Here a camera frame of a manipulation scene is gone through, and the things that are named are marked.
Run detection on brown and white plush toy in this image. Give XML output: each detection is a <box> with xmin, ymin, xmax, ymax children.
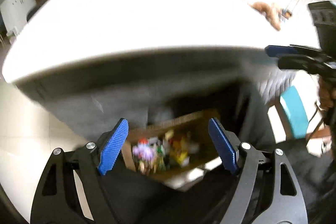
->
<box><xmin>251</xmin><ymin>2</ymin><xmax>281</xmax><ymax>31</ymax></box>

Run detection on right hand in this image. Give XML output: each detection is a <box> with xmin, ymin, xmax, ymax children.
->
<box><xmin>318</xmin><ymin>76</ymin><xmax>335</xmax><ymax>111</ymax></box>

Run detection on white cabinet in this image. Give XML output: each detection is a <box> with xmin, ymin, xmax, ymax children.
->
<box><xmin>1</xmin><ymin>0</ymin><xmax>36</xmax><ymax>36</ymax></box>

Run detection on cardboard box with trash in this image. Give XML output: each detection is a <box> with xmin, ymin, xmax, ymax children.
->
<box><xmin>121</xmin><ymin>110</ymin><xmax>220</xmax><ymax>192</ymax></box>

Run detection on teal chair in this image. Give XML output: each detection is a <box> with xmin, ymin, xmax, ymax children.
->
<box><xmin>268</xmin><ymin>86</ymin><xmax>309</xmax><ymax>143</ymax></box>

